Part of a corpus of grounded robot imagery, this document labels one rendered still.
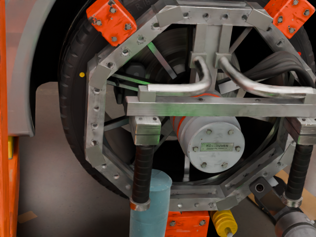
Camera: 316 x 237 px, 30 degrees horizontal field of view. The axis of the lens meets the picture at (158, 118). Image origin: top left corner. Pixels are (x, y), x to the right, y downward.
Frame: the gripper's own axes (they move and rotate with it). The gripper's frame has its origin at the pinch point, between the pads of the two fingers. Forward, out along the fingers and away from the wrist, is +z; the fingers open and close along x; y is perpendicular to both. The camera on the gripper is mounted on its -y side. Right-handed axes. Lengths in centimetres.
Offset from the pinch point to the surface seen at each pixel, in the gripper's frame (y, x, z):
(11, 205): -49, -43, -17
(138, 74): -42.1, -6.3, 9.1
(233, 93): -17.9, 8.4, 12.6
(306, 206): 86, -4, 72
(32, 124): -53, -33, 3
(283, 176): 84, -5, 97
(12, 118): -57, -35, 2
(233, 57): -26.7, 14.7, 12.6
